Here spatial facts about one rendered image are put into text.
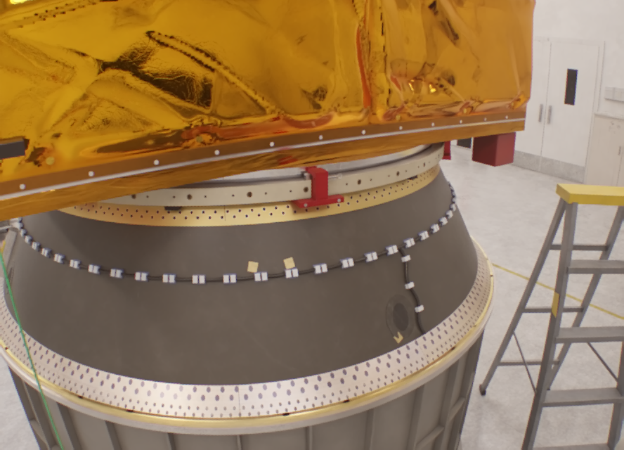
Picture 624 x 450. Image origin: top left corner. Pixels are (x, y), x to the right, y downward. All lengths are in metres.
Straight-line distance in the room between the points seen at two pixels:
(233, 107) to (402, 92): 0.56
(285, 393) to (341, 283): 0.33
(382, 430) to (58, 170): 1.16
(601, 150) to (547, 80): 1.74
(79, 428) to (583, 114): 8.35
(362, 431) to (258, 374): 0.39
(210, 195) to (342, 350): 0.54
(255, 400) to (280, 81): 0.80
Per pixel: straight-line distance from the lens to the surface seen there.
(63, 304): 1.51
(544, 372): 2.31
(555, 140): 9.04
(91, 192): 1.11
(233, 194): 1.24
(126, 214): 1.37
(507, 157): 2.16
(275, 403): 1.29
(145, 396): 1.35
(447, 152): 1.89
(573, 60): 8.85
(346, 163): 1.35
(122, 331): 1.37
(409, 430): 1.67
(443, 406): 1.80
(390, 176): 1.42
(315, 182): 1.24
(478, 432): 3.00
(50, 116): 1.03
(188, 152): 1.16
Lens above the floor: 2.06
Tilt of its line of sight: 20 degrees down
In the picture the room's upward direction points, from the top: straight up
